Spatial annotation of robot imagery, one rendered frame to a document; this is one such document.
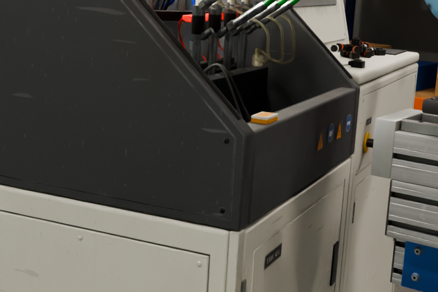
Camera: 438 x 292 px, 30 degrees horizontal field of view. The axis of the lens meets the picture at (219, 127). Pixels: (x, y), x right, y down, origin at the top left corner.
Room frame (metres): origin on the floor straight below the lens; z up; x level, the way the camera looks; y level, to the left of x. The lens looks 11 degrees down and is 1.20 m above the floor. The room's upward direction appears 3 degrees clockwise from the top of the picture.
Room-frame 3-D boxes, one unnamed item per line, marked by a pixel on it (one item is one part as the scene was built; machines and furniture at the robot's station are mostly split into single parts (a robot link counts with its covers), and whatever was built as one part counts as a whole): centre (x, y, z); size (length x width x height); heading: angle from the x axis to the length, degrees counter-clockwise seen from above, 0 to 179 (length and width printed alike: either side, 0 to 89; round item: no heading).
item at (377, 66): (2.25, -0.36, 0.97); 0.70 x 0.22 x 0.03; 156
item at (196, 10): (1.66, 0.04, 1.02); 0.05 x 0.03 x 0.21; 66
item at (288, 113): (1.57, -0.16, 0.87); 0.62 x 0.04 x 0.16; 156
